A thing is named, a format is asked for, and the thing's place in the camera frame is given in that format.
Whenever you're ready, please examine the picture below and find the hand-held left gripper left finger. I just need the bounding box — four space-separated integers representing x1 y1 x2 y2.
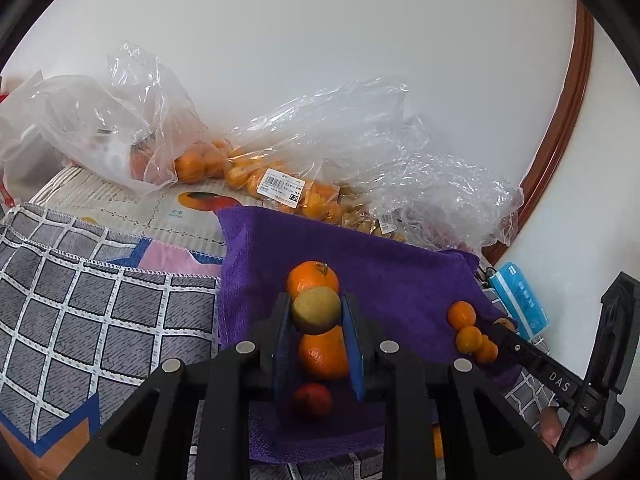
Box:
62 291 293 480

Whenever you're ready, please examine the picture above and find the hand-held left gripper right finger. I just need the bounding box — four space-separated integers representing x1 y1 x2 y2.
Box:
341 292 558 480

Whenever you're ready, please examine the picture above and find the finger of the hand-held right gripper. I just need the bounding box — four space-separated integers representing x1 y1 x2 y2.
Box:
491 321 589 407

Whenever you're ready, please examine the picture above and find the large tangerine with green stem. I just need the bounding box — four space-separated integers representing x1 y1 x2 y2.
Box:
298 325 350 381

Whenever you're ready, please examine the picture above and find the yellow-green round fruit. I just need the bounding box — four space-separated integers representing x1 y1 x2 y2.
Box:
291 286 342 336

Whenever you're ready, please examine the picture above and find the oval orange kumquat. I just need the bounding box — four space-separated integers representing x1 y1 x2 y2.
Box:
455 326 484 354

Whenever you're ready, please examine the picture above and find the person's right hand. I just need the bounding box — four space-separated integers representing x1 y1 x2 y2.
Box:
540 406 598 473

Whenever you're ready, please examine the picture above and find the small red fruit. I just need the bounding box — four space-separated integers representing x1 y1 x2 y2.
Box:
292 383 334 421

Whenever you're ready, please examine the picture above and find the blue tissue packet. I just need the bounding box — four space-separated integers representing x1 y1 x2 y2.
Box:
489 261 549 343

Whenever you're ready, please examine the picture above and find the round orange tangerine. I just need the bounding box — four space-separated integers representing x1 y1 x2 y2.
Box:
286 260 340 301

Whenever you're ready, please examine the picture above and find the purple towel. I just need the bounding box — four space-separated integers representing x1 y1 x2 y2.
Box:
216 206 523 465

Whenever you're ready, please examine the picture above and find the heap of kumquats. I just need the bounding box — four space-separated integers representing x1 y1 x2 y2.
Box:
225 147 401 241

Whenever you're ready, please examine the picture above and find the crinkly clear plastic bag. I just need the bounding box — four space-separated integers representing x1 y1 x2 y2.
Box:
370 152 525 261

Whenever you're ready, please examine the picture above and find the heap of tangerines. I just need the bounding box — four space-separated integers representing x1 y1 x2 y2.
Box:
175 142 231 183

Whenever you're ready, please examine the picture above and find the white fruit print cardboard box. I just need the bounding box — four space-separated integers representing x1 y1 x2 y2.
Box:
35 166 251 261

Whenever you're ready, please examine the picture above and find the grey checkered blanket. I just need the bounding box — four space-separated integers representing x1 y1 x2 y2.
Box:
0 203 566 480

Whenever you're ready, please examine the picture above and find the clear plastic bag with label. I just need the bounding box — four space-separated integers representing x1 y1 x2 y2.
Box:
222 77 431 241

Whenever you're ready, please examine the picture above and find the white plastic bag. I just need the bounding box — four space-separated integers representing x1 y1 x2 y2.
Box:
0 72 66 208

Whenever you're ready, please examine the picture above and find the brown wooden frame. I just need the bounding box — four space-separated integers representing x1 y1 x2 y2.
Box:
482 0 596 263

